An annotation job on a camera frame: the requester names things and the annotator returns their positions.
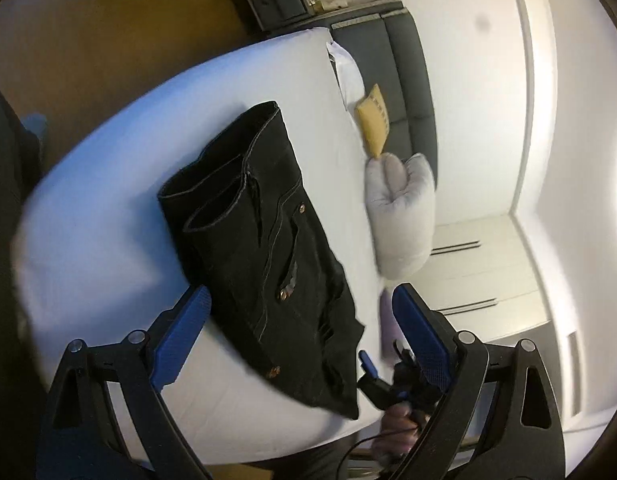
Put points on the purple cushion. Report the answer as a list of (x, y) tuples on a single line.
[(392, 338)]

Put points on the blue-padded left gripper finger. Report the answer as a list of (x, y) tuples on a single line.
[(81, 438)]

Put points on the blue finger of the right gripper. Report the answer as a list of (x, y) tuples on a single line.
[(367, 365)]

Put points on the folded grey duvet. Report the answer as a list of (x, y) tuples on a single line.
[(400, 203)]

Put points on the black jeans pants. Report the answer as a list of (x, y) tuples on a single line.
[(244, 227)]

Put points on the white pillow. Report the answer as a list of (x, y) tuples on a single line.
[(348, 75)]

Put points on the yellow cushion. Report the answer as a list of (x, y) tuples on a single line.
[(373, 120)]

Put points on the white wardrobe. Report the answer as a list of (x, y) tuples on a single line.
[(480, 277)]

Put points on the person's right hand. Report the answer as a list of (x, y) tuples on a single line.
[(400, 429)]

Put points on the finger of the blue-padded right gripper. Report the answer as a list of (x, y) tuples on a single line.
[(497, 418)]

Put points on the grey bed headboard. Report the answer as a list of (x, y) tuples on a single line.
[(388, 52)]

